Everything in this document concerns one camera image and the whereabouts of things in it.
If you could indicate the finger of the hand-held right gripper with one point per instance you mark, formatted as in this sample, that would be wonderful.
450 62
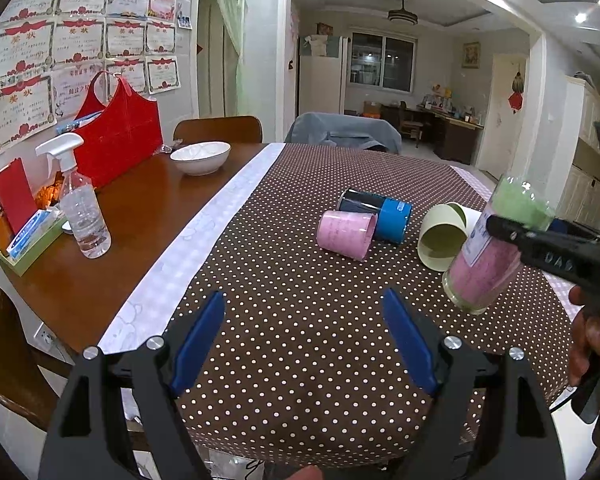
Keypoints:
505 230
577 230

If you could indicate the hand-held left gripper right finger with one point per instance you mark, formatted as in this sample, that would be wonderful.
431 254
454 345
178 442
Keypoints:
410 340

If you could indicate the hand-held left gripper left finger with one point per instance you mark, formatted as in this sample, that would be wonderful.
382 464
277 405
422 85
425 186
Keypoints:
200 332

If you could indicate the glass cup pink green filling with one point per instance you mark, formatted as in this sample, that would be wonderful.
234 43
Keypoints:
480 270

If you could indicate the light green cup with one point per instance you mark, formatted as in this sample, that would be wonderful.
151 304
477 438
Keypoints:
440 245

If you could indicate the blue cup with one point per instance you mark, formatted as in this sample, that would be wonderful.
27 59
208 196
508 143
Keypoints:
392 217

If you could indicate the person's right hand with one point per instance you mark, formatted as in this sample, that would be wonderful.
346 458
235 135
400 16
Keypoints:
597 347

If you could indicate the white door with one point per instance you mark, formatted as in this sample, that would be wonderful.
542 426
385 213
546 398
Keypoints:
497 135

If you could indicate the dark wooden desk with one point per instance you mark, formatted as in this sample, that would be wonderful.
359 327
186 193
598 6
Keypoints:
455 135

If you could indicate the brown polka dot tablecloth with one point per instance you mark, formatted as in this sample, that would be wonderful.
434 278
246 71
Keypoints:
300 280

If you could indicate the red door decoration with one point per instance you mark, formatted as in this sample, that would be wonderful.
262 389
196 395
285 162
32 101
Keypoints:
517 92

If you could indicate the dark desk chair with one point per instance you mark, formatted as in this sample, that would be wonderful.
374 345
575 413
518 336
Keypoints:
410 122

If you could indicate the clear spray bottle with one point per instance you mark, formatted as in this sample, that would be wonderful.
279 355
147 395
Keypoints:
85 215

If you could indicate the white bowl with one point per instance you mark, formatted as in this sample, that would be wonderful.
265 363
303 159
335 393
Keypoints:
200 157

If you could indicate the framed picture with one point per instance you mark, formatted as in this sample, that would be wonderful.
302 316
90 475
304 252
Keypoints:
471 55

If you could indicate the cardboard box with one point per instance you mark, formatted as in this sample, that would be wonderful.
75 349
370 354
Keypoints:
371 108

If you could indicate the green tray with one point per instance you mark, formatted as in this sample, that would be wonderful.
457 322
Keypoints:
30 257

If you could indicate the metal spoon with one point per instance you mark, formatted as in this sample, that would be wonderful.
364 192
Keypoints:
167 149

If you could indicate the chair with grey cloth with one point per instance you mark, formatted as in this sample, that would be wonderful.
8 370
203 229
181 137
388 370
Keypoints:
340 130

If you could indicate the wooden chair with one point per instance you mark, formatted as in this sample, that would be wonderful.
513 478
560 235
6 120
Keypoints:
5 350
220 129

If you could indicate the blue white tissue packet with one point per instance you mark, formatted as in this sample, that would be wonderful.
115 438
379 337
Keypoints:
30 235

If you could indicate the window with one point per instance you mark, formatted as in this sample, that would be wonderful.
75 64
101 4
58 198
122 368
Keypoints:
382 62

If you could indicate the red bag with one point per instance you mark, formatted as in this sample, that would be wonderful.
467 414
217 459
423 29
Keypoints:
117 140

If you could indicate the red envelope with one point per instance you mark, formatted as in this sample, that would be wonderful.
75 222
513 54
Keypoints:
12 195

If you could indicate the white refrigerator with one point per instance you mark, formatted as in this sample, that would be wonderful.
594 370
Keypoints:
320 85

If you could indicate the ceiling fan light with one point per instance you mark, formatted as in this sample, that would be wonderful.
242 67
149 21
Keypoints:
403 14

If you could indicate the green curtain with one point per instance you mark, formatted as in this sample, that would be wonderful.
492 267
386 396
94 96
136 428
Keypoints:
230 20

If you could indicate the wall socket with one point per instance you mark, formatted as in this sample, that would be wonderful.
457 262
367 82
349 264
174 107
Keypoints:
46 338

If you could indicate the wall of certificates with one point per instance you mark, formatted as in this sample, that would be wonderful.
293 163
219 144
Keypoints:
80 40

